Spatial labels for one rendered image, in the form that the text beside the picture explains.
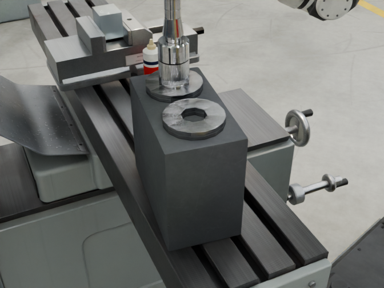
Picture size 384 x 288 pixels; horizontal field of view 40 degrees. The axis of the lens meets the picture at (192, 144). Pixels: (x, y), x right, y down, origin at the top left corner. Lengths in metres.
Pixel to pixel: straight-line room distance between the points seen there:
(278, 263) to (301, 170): 1.74
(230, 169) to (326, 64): 2.76
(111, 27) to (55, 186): 0.38
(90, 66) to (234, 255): 0.60
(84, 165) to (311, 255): 0.57
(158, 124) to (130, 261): 0.74
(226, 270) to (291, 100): 2.31
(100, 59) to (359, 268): 0.78
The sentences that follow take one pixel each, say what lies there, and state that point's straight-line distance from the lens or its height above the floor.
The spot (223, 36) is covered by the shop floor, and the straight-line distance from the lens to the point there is 3.75.
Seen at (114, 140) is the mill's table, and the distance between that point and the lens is 1.04.
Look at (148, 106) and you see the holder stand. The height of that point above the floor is 1.15.
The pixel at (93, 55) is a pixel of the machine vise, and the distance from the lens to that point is 1.22.
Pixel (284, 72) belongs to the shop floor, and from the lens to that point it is 3.32.
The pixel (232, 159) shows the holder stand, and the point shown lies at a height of 1.12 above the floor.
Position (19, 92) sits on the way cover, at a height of 0.91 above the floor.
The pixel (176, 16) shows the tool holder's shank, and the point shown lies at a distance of 0.77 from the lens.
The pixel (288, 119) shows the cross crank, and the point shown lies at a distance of 1.64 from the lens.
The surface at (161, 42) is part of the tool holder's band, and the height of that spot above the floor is 1.23.
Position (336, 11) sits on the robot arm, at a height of 1.12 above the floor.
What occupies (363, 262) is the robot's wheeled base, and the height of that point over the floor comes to 0.59.
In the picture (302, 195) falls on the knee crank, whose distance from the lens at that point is 1.55.
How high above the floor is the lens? 1.56
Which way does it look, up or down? 36 degrees down
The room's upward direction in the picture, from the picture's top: straight up
